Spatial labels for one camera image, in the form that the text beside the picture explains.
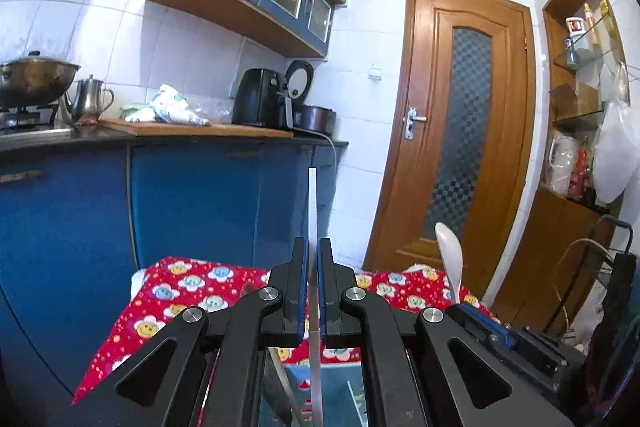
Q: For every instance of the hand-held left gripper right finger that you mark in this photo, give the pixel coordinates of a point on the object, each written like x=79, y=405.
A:
x=323, y=297

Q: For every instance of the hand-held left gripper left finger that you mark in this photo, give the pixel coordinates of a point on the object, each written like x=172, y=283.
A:
x=301, y=297

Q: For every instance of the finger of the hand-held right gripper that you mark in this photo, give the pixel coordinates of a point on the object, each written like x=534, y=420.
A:
x=487, y=327

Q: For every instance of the white plastic spoon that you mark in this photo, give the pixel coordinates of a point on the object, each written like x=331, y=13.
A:
x=450, y=252

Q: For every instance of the stainless steel fork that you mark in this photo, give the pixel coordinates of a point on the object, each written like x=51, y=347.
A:
x=313, y=207

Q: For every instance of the light blue utensil box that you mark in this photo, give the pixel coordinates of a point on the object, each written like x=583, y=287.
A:
x=342, y=397

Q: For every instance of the wooden shelf unit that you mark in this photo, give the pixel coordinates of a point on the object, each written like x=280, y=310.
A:
x=540, y=252

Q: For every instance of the red smiley printed tablecloth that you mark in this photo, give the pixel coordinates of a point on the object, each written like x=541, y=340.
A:
x=165, y=302

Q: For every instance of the blue base cabinet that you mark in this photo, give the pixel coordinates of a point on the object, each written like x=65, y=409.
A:
x=190, y=207

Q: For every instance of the wooden door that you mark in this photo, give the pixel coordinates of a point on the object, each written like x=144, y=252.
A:
x=420, y=187

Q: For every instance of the white container on shelf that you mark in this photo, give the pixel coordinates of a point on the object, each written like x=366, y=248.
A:
x=562, y=164

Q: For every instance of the rice cooker with open lid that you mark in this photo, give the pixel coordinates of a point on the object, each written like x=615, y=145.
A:
x=315, y=117

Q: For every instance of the wooden cutting board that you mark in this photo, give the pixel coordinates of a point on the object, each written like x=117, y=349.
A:
x=200, y=129

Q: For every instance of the black air fryer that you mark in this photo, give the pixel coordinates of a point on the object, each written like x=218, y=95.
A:
x=257, y=99

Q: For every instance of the white plastic bag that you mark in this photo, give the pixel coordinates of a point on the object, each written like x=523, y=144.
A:
x=612, y=157

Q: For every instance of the patterned kitchen cloth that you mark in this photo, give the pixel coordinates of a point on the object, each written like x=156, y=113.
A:
x=170, y=107

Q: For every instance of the steel jug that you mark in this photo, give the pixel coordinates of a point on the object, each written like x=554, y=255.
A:
x=90, y=99

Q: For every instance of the gas stove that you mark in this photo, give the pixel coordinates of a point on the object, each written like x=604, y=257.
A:
x=30, y=122

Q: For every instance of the large steel wok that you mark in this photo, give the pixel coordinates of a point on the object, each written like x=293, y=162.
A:
x=35, y=79

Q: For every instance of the wall switch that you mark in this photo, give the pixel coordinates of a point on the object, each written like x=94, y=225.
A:
x=375, y=72

